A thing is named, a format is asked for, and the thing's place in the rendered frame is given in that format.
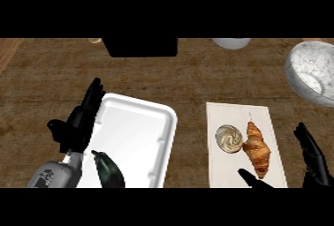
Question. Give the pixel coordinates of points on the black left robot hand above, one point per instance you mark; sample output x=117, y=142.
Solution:
x=77, y=123

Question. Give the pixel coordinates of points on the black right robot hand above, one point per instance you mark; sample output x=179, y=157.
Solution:
x=313, y=159

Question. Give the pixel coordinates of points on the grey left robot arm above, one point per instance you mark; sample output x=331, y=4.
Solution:
x=53, y=174

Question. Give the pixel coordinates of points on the golden brown croissant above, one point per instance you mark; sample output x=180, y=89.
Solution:
x=257, y=148

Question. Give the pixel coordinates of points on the white placemat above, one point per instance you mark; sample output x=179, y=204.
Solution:
x=238, y=111

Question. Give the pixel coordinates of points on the white marble bowl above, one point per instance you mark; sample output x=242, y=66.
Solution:
x=313, y=72

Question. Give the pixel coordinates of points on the white rectangular tray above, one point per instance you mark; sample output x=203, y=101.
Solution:
x=130, y=141

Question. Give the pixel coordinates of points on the dark green zucchini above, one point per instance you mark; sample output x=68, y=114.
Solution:
x=108, y=172

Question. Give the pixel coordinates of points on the cream swirl pastry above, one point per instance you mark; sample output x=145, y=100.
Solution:
x=229, y=139

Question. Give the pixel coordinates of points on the tan round object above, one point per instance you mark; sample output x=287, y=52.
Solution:
x=95, y=40

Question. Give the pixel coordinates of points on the black box appliance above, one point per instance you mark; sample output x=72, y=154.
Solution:
x=140, y=46

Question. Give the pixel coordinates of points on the white round container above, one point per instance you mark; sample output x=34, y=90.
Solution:
x=231, y=43

